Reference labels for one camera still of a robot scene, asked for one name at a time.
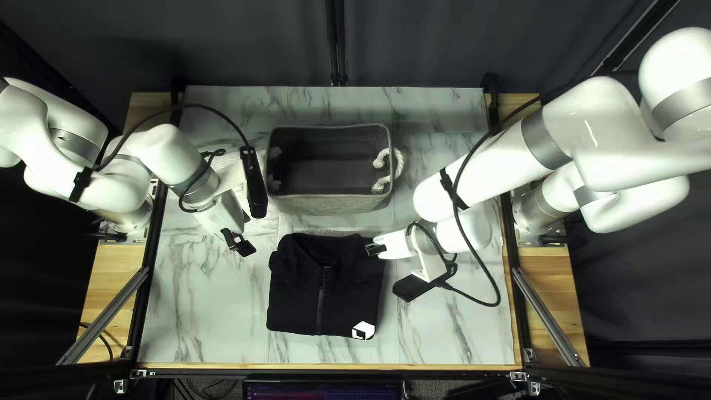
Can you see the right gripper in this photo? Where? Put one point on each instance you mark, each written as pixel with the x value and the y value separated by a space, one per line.
pixel 399 244

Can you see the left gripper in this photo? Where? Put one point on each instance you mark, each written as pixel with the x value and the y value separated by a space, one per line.
pixel 225 214

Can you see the black sweatshirt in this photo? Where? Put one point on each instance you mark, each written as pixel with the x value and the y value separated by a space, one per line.
pixel 316 289

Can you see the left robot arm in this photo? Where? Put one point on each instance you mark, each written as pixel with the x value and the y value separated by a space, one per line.
pixel 83 166

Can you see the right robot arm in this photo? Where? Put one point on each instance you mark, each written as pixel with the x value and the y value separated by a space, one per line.
pixel 583 133

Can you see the grey fabric basket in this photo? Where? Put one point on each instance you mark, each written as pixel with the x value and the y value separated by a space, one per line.
pixel 333 203

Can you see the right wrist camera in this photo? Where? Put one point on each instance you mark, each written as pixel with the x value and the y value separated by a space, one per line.
pixel 411 288

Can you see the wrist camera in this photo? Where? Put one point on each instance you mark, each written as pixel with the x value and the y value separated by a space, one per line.
pixel 255 183
pixel 411 288

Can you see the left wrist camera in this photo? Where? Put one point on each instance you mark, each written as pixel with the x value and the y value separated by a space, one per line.
pixel 255 183

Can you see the black frame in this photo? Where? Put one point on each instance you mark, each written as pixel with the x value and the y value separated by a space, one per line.
pixel 336 44

